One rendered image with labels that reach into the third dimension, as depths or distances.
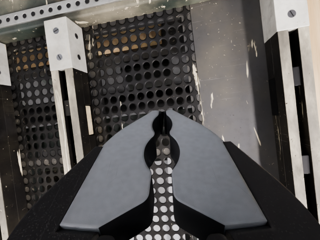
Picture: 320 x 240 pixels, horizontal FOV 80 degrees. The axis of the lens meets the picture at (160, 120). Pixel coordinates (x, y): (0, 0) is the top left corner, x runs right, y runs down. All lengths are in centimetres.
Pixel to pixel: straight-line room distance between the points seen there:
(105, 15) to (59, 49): 14
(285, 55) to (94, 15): 45
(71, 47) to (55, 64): 6
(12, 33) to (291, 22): 68
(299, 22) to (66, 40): 51
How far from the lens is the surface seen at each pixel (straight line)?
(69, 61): 54
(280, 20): 50
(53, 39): 58
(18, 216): 74
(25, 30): 68
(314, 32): 58
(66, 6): 61
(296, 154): 49
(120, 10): 56
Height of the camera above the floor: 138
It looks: 31 degrees down
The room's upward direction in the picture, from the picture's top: 179 degrees clockwise
